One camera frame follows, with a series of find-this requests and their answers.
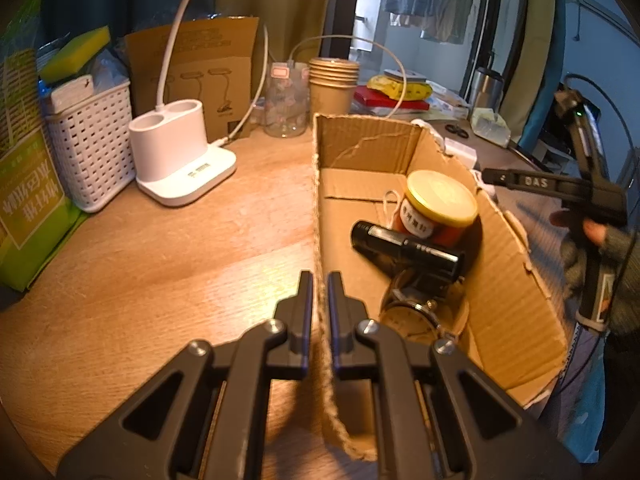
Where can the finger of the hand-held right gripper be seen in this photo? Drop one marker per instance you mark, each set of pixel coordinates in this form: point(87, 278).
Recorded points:
point(530, 180)

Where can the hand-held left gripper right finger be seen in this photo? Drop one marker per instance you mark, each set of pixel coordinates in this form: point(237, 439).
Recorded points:
point(335, 310)

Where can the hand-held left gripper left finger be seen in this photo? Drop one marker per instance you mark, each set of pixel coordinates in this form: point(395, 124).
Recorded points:
point(305, 310)

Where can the metal wristwatch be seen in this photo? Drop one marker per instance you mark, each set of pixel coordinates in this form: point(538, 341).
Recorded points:
point(410, 315)

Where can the orange jar with yellow lid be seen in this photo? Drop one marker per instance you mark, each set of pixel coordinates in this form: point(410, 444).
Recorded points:
point(440, 200)

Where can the black car key fob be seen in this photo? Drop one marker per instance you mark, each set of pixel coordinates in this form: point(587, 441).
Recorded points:
point(405, 247)

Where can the brown cardboard box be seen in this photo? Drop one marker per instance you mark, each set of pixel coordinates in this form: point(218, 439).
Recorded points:
point(505, 285)

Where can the person's right hand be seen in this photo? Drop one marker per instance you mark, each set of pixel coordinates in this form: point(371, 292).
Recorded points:
point(627, 280)

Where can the pale tissue pack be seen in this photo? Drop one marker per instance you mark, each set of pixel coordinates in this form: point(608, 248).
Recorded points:
point(490, 127)

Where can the white charger block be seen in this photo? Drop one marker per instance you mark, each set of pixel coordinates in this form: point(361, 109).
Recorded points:
point(460, 151)

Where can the black scissors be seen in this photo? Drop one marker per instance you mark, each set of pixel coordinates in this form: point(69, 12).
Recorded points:
point(456, 130)

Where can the steel thermos cup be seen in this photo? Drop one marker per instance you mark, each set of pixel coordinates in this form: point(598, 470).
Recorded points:
point(486, 87)

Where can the white round device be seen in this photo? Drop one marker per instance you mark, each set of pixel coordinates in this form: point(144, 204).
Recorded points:
point(412, 77)

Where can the red flat box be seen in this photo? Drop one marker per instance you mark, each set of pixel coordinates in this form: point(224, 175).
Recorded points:
point(385, 102)

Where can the olive hanging jacket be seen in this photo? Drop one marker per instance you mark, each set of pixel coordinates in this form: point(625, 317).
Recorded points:
point(450, 5)

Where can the white desk lamp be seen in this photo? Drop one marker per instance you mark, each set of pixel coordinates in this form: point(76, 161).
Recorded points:
point(170, 160)

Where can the clear glass jar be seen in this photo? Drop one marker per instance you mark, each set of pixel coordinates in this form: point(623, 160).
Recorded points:
point(285, 105)

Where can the stack of brown paper cups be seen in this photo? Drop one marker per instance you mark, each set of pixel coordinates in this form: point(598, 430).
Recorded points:
point(330, 85)

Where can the brown lamp carton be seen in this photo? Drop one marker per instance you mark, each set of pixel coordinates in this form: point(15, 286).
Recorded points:
point(215, 75)

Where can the white plastic basket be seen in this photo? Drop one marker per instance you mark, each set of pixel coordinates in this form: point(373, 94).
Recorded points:
point(92, 145)

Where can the green paper cup package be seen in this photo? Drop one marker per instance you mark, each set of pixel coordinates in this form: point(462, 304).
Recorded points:
point(30, 185)

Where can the white box in basket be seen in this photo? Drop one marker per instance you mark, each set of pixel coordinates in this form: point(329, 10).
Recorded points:
point(70, 90)

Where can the yellow green sponge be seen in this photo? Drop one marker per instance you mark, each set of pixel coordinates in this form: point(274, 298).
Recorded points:
point(75, 55)

